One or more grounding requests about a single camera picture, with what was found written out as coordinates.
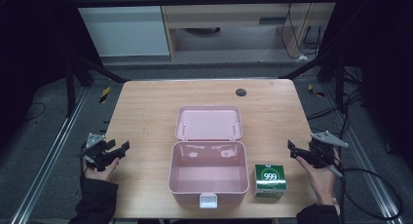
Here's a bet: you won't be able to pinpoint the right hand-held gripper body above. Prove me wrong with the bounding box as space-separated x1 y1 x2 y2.
306 130 350 169

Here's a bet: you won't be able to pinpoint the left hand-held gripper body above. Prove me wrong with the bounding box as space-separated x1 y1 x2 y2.
80 131 113 172

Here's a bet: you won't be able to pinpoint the person's left hand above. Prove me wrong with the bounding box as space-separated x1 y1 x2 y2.
82 156 121 183

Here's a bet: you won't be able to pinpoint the person's right hand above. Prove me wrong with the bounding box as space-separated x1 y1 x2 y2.
295 148 342 206

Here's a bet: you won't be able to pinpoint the green and white carton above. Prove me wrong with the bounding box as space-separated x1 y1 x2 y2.
251 164 288 200

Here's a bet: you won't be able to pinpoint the black and yellow tape strip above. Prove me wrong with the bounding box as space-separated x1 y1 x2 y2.
98 86 112 104
307 83 326 98

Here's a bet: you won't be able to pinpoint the black metal stand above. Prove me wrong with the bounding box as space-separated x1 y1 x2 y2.
63 50 130 119
279 48 347 113

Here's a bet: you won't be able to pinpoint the pink plastic box with lid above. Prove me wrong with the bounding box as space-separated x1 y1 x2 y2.
167 105 250 209

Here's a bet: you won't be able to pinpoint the black curtain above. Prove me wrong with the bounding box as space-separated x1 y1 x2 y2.
319 0 413 173
0 0 104 150

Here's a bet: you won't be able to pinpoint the white cabinet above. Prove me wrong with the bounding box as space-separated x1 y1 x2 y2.
68 0 171 58

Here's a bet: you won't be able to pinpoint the light wooden desk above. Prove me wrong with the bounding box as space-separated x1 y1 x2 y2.
157 0 336 60

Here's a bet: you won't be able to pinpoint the black horizontal bar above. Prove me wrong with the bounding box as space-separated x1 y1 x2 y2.
71 0 341 9

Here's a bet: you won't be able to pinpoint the aluminium floor rail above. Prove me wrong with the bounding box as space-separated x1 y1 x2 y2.
9 87 90 224
319 82 405 224

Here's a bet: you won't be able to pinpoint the black floor cables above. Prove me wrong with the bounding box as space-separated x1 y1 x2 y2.
306 66 369 137

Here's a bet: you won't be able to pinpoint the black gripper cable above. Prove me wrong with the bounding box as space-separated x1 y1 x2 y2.
327 164 404 224

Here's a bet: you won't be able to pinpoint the thin black floor cable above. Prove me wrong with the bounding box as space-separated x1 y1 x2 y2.
22 101 48 122

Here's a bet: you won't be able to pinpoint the black hanging cables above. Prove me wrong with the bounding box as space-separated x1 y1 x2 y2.
280 2 324 60

